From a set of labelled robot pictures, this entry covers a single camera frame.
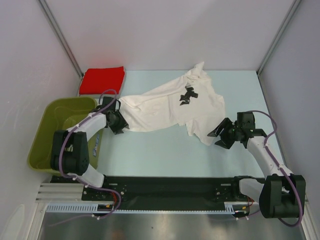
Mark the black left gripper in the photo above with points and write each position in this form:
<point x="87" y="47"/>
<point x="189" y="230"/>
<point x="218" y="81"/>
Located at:
<point x="122" y="123"/>

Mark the white slotted cable duct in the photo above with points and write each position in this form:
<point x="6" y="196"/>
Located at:
<point x="95" y="208"/>

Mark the aluminium front rail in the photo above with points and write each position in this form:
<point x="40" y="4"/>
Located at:
<point x="59" y="193"/>

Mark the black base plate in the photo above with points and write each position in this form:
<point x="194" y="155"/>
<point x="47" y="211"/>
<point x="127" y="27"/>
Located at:
<point x="181" y="194"/>

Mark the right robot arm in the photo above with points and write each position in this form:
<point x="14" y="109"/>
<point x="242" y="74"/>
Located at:
<point x="282" y="195"/>

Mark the folded red t shirt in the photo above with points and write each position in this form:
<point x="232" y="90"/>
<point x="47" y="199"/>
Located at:
<point x="97" y="80"/>

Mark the aluminium frame post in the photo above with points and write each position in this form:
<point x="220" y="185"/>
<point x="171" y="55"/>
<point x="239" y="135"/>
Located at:
<point x="279" y="34"/>
<point x="52" y="21"/>

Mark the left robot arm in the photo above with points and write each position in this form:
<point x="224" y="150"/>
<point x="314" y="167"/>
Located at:
<point x="70" y="154"/>

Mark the aluminium frame post left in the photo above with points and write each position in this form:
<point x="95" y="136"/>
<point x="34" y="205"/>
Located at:
<point x="52" y="21"/>

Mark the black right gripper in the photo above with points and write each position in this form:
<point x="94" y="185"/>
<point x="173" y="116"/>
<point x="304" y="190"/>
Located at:
<point x="225" y="123"/>

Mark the aluminium frame post right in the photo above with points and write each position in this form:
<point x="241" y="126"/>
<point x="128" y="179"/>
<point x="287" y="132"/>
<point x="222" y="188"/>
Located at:
<point x="279" y="34"/>

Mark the white t shirt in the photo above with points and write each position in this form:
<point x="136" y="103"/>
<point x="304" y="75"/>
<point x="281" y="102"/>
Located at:
<point x="189" y="100"/>

